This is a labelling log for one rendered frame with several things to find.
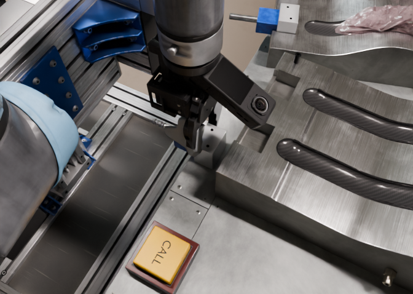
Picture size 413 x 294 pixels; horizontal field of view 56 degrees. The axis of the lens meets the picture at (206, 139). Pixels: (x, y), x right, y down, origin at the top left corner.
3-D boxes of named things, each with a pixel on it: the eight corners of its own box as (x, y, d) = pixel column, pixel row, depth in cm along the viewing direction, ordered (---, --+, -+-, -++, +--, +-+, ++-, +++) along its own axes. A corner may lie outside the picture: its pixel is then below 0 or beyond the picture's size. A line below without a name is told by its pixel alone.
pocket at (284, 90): (259, 103, 66) (262, 90, 63) (271, 82, 68) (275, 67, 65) (284, 114, 65) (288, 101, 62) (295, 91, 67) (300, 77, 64)
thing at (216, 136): (146, 139, 69) (142, 122, 64) (161, 118, 71) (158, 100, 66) (212, 170, 65) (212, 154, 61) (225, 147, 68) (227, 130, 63)
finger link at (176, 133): (169, 143, 64) (171, 101, 58) (201, 157, 63) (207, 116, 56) (159, 155, 62) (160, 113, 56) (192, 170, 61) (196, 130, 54)
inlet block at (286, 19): (227, 35, 78) (228, 13, 73) (230, 18, 80) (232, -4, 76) (292, 43, 76) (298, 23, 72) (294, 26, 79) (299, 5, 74)
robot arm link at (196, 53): (235, 8, 44) (200, 56, 40) (232, 38, 48) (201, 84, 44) (177, -12, 45) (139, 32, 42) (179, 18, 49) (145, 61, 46)
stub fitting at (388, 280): (383, 269, 54) (379, 283, 53) (387, 267, 53) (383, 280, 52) (393, 274, 54) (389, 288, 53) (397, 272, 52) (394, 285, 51)
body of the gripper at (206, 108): (177, 75, 60) (171, 13, 50) (227, 96, 58) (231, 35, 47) (150, 111, 56) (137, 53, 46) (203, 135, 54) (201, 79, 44)
